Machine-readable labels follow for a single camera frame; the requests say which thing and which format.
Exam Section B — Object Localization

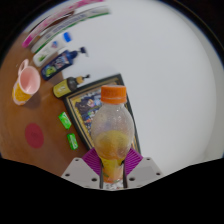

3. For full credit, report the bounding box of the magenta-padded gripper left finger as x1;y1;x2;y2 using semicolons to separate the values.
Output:
60;148;104;190

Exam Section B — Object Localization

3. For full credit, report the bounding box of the pink and yellow mug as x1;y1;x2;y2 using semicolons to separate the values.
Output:
11;58;42;106

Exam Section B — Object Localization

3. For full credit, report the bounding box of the orange-capped clear drink bottle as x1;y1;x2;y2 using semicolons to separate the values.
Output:
90;85;135;190

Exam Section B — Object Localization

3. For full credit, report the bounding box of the dark framed group picture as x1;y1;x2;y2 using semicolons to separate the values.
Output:
63;73;142;154

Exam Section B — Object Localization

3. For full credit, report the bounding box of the dark amber pump bottle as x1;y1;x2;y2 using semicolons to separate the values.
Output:
52;74;91;99

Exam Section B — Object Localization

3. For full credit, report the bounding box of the dark blue pump bottle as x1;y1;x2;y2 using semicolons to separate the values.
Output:
40;46;88;81

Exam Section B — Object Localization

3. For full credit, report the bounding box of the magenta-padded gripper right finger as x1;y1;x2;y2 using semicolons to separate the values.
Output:
122;147;164;189

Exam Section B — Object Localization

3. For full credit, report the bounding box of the white blue-capped lotion bottle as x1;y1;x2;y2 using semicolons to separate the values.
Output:
32;31;73;68

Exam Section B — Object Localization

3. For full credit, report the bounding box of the tall white printed box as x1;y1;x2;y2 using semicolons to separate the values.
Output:
30;5;112;54

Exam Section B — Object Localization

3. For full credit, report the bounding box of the flat round red coaster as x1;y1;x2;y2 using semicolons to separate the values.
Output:
24;122;45;149

